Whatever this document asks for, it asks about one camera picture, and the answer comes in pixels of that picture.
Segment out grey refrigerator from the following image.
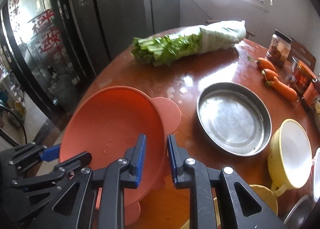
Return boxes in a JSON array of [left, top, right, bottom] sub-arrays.
[[59, 0, 153, 76]]

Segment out glass door red letters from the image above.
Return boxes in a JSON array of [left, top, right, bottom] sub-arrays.
[[1, 0, 86, 121]]

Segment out red chili sauce jar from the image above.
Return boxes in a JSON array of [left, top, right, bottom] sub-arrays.
[[290, 57, 316, 96]]

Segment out black cable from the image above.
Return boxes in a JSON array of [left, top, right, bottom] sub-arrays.
[[0, 105, 28, 145]]

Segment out far carrot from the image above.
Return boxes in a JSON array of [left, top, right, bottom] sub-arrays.
[[247, 56, 276, 72]]

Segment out middle carrot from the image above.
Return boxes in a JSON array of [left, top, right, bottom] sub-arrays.
[[261, 68, 279, 81]]

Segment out wrapped celery bundle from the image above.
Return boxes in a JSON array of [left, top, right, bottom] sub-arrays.
[[131, 21, 246, 66]]

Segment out brown sauce bottle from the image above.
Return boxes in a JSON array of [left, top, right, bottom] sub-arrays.
[[302, 77, 319, 112]]

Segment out near carrot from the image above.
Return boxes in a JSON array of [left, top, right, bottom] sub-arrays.
[[265, 77, 298, 102]]

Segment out wooden chair back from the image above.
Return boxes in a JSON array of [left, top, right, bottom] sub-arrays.
[[287, 39, 316, 71]]

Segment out round steel plate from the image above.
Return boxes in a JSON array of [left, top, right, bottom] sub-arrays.
[[196, 82, 272, 157]]

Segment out orange plastic bear bowl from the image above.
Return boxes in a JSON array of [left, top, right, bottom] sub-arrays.
[[59, 86, 181, 225]]

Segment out yellow bowl white inside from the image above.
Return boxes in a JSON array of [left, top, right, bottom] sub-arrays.
[[267, 119, 312, 197]]

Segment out large steel bowl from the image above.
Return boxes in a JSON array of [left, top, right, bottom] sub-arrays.
[[284, 195, 315, 228]]

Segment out white dish with food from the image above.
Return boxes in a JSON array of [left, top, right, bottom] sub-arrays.
[[313, 101, 320, 131]]

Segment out carrot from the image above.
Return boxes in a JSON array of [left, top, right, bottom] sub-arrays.
[[265, 77, 298, 102], [247, 56, 276, 72], [261, 68, 279, 81]]

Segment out clear jar black lid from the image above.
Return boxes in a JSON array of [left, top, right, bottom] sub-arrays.
[[266, 29, 292, 67]]

